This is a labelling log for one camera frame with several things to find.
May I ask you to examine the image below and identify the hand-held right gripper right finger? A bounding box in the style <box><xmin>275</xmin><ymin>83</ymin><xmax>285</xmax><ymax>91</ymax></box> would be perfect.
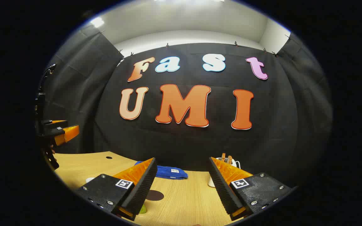
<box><xmin>208</xmin><ymin>156</ymin><xmax>292</xmax><ymax>221</ymax></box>

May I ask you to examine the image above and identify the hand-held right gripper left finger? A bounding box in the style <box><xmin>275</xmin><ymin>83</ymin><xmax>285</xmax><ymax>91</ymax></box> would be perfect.
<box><xmin>74</xmin><ymin>157</ymin><xmax>158</xmax><ymax>221</ymax></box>

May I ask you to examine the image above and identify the round brown coaster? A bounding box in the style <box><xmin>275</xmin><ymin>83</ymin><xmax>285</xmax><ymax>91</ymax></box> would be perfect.
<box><xmin>145</xmin><ymin>190</ymin><xmax>165</xmax><ymax>201</ymax></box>

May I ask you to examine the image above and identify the white toaster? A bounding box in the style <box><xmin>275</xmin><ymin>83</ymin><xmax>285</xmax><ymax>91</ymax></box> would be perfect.
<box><xmin>208</xmin><ymin>156</ymin><xmax>241</xmax><ymax>188</ymax></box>

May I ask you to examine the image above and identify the blue folded towel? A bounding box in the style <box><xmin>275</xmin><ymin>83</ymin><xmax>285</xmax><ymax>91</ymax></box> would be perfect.
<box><xmin>134</xmin><ymin>161</ymin><xmax>189</xmax><ymax>180</ymax></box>

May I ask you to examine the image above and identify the black backdrop cloth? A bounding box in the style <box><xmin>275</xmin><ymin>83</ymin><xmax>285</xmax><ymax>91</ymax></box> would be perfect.
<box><xmin>41</xmin><ymin>25</ymin><xmax>333</xmax><ymax>186</ymax></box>

